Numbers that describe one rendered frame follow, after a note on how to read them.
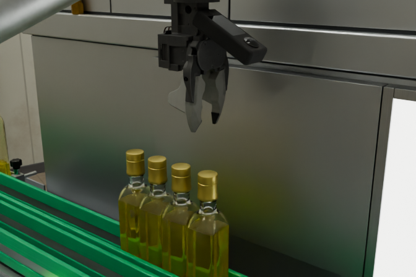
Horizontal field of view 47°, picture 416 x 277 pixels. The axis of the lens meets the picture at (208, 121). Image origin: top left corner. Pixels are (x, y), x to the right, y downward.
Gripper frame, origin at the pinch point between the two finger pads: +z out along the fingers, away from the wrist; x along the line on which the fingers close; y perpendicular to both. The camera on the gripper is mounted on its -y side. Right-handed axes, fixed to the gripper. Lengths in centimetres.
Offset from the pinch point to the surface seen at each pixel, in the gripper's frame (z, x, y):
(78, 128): 15, -16, 53
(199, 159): 12.9, -12.2, 10.9
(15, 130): 88, -134, 277
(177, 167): 9.1, 0.9, 5.8
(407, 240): 17.1, -11.7, -29.8
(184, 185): 12.0, 1.0, 4.3
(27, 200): 33, -5, 62
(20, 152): 106, -136, 277
